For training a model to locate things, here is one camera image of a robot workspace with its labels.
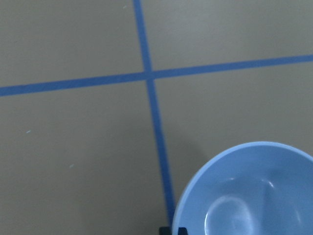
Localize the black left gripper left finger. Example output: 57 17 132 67
158 227 172 235

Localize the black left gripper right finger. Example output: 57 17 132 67
178 227 188 235

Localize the blue bowl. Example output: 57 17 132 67
172 141 313 235

